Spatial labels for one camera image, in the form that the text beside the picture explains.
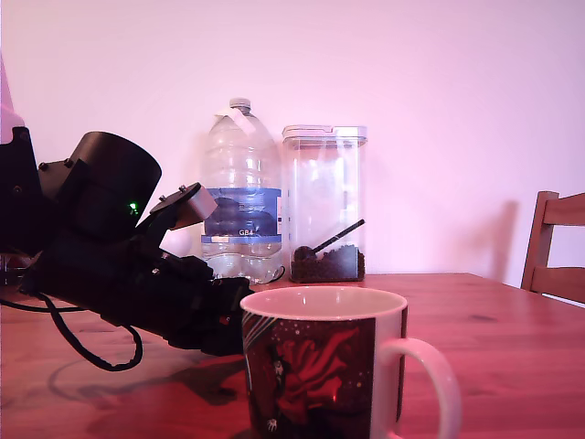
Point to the black coffee scoop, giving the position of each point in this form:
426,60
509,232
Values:
305,253

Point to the dark coffee beans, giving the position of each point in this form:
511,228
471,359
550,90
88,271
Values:
340,267

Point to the white mug with red print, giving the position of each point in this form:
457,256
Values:
320,366

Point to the large clear water bottle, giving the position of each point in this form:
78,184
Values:
247,160

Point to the clear plastic storage container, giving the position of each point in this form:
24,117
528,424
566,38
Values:
320,183

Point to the brown wooden chair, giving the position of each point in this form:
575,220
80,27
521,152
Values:
555,279

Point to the grey camera box on bracket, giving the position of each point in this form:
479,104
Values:
201,206

